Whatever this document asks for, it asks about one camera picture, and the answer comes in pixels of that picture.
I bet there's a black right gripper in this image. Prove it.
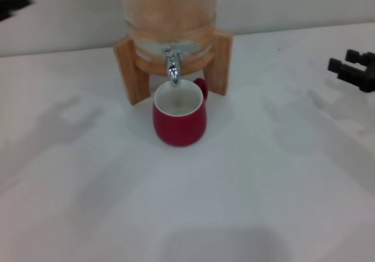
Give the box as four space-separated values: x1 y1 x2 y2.
327 49 375 93

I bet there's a chrome faucet tap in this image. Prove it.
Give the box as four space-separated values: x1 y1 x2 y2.
162 42 196 88

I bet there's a red ceramic cup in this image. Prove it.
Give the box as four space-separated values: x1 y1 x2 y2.
152 77 209 148

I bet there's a wooden dispenser stand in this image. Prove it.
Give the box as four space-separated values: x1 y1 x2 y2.
112 27 235 106

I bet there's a glass water dispenser jar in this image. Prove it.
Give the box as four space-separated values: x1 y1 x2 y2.
121 0 219 63

